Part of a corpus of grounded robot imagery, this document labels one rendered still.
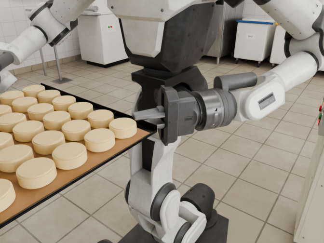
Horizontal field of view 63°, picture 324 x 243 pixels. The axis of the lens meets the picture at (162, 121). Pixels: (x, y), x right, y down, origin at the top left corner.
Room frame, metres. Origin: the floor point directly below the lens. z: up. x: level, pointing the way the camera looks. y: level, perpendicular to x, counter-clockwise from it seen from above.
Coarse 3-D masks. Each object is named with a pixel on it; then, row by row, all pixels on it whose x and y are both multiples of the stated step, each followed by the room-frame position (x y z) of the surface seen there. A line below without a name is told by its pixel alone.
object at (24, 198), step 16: (16, 144) 0.39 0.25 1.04; (32, 144) 0.39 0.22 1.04; (128, 144) 0.39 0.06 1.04; (96, 160) 0.34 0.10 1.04; (0, 176) 0.30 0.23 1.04; (16, 176) 0.30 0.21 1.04; (64, 176) 0.30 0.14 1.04; (16, 192) 0.27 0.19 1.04; (32, 192) 0.27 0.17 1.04; (48, 192) 0.27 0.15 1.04; (16, 208) 0.24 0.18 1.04
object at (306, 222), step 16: (320, 144) 1.07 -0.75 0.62; (320, 160) 0.95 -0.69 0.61; (320, 176) 0.94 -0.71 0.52; (304, 192) 1.08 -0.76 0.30; (320, 192) 0.93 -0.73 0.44; (304, 208) 0.95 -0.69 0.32; (320, 208) 0.92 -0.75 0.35; (304, 224) 0.94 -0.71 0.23; (320, 224) 0.91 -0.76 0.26; (304, 240) 0.93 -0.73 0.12; (320, 240) 0.90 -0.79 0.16
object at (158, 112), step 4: (152, 108) 0.49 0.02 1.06; (156, 108) 0.49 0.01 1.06; (160, 108) 0.48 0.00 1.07; (136, 112) 0.47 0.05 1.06; (140, 112) 0.47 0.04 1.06; (144, 112) 0.47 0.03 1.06; (148, 112) 0.47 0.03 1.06; (152, 112) 0.47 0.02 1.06; (156, 112) 0.47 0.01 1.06; (160, 112) 0.48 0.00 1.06; (136, 116) 0.46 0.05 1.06; (140, 116) 0.46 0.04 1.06; (144, 116) 0.46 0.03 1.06; (148, 116) 0.46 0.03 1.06; (152, 116) 0.47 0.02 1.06; (156, 116) 0.47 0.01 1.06; (160, 116) 0.47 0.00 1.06; (164, 116) 0.47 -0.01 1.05; (136, 120) 0.46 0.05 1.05
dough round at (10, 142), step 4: (0, 132) 0.39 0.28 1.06; (4, 132) 0.39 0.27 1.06; (0, 136) 0.38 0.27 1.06; (4, 136) 0.38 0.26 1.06; (8, 136) 0.38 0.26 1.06; (0, 140) 0.37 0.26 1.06; (4, 140) 0.37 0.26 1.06; (8, 140) 0.37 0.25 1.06; (12, 140) 0.38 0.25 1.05; (0, 144) 0.36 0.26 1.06; (4, 144) 0.36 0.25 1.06; (8, 144) 0.37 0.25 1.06; (12, 144) 0.37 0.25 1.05; (0, 148) 0.35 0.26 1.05
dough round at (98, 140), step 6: (90, 132) 0.40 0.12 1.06; (96, 132) 0.40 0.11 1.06; (102, 132) 0.40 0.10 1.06; (108, 132) 0.40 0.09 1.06; (84, 138) 0.38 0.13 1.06; (90, 138) 0.37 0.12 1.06; (96, 138) 0.37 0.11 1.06; (102, 138) 0.37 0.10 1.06; (108, 138) 0.37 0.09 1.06; (114, 138) 0.39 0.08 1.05; (90, 144) 0.36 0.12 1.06; (96, 144) 0.36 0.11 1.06; (102, 144) 0.36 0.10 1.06; (108, 144) 0.37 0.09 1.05; (114, 144) 0.38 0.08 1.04; (90, 150) 0.36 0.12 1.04; (96, 150) 0.36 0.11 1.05; (102, 150) 0.36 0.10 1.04
